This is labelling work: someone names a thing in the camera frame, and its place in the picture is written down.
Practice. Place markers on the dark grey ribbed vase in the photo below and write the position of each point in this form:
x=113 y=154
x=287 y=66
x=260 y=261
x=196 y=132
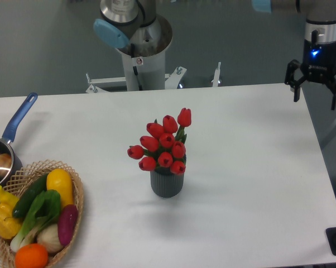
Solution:
x=164 y=183

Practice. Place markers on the purple sweet potato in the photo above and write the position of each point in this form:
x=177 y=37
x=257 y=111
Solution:
x=66 y=224

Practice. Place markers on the yellow squash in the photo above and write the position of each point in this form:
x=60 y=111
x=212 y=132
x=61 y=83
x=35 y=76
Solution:
x=60 y=180

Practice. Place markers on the beige onion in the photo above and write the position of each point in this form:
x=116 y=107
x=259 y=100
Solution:
x=49 y=238

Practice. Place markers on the orange fruit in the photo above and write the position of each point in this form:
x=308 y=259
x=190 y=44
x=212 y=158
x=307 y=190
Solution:
x=32 y=255

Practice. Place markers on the blue handled saucepan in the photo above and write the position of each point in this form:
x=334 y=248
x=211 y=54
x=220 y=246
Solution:
x=9 y=134

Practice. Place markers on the yellow bell pepper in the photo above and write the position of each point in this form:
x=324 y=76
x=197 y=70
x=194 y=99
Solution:
x=9 y=225

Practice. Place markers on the green bok choy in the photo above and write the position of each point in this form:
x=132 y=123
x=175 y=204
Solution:
x=44 y=210

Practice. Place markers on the red tulip bouquet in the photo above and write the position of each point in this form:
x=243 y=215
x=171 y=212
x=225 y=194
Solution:
x=163 y=149

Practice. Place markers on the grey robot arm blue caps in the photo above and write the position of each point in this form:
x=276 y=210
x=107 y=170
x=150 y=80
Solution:
x=141 y=36

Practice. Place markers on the green cucumber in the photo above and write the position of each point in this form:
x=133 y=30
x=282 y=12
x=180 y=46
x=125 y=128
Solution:
x=23 y=205

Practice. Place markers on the brown bread roll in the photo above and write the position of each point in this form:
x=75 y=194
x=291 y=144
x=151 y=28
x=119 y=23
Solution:
x=5 y=164

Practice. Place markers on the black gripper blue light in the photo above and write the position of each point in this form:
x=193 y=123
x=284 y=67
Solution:
x=318 y=66

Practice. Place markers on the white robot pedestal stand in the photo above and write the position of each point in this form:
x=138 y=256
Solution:
x=140 y=73

